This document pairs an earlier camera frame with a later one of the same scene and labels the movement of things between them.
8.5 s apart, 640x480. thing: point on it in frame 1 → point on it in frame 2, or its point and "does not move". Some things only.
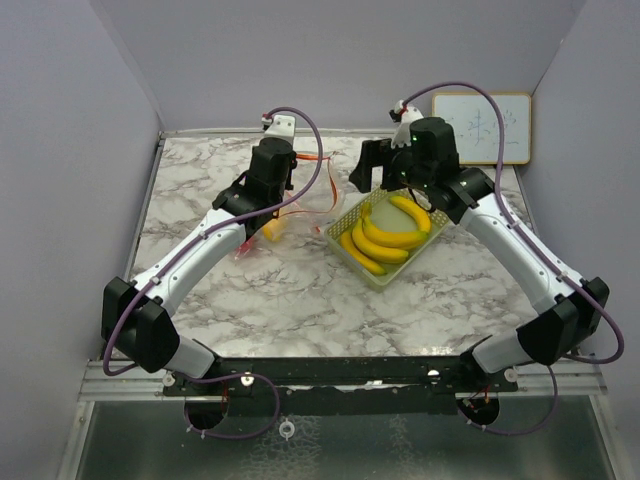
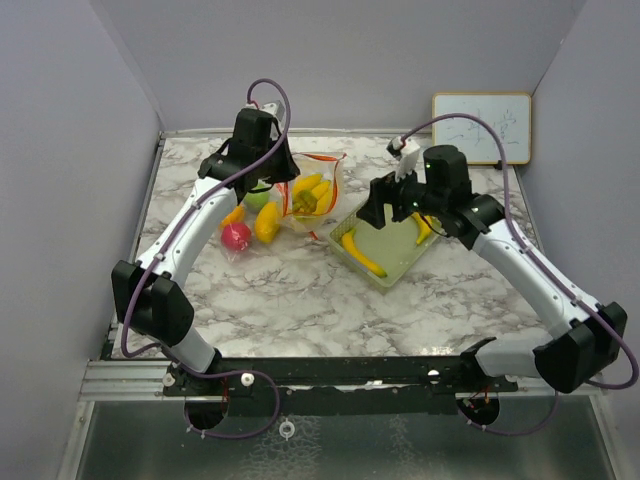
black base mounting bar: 339,385 does not move
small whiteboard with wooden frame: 476,125 does not move
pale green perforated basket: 381,238 does not move
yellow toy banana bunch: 369,245 → 312,194
